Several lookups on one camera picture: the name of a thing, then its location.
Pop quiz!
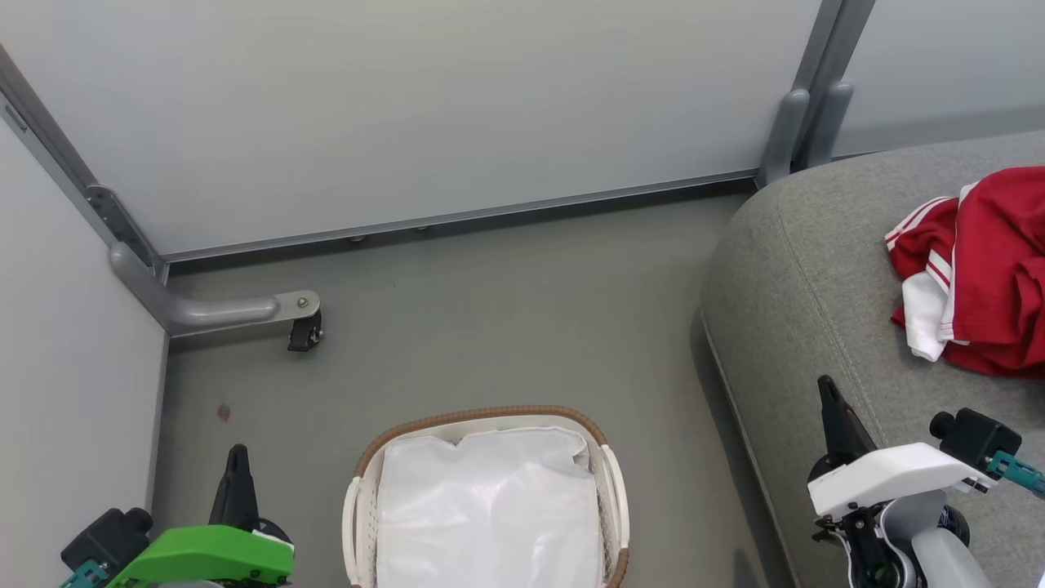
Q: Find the black caster wheel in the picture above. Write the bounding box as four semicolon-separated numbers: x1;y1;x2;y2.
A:
287;313;324;353

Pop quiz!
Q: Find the grey hinged partition post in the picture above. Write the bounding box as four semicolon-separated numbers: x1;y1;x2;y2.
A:
0;45;170;283

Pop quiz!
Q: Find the grey rounded partition foot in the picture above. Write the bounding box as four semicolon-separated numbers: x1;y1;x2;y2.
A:
807;79;855;170
754;87;811;190

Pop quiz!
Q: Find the white basket liner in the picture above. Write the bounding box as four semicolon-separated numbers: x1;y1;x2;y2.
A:
375;425;605;588

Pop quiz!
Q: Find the grey fabric sofa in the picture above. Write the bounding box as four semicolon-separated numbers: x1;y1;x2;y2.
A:
700;129;1045;588

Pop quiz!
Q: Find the grey curved partition leg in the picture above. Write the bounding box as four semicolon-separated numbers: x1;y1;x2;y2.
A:
109;242;322;336

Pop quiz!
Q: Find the teal camera connector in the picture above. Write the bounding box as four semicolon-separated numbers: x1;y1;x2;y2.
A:
985;451;1045;501
57;560;111;588

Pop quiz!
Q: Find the white laundry basket brown rim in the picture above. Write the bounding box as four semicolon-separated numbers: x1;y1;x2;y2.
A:
340;404;632;588

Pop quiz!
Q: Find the grey double partition post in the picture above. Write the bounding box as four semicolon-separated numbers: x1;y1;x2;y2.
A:
790;0;877;168

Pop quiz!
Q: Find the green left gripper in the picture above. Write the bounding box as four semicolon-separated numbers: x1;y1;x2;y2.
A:
104;443;296;588

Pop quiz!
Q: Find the grey partition bottom rail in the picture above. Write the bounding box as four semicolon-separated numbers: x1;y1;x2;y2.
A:
159;169;760;264

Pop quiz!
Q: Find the teal right camera connector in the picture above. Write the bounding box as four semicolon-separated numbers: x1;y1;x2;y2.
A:
985;451;1045;501

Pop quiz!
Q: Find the red white basketball jersey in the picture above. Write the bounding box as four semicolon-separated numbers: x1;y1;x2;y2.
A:
885;166;1045;379

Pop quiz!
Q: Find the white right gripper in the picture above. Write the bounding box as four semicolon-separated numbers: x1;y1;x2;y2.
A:
807;375;994;544

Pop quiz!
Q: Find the teal left camera connector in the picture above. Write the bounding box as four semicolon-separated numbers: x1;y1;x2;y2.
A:
57;560;111;588

